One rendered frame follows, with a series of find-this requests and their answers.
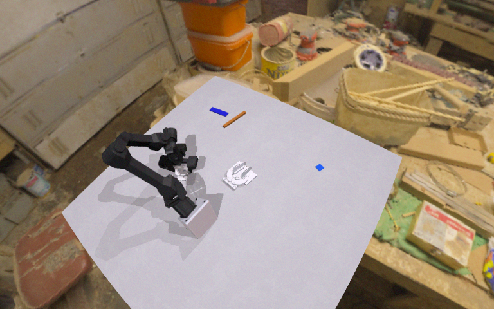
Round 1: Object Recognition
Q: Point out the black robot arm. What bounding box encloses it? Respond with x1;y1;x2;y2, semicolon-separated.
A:
102;127;197;218

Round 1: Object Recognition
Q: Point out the blue rectangular block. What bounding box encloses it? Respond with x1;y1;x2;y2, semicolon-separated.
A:
209;107;228;117

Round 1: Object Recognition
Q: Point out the orange long thin bar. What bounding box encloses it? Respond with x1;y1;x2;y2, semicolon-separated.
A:
223;111;246;128

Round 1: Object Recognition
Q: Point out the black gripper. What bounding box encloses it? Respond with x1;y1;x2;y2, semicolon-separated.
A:
158;149;198;173

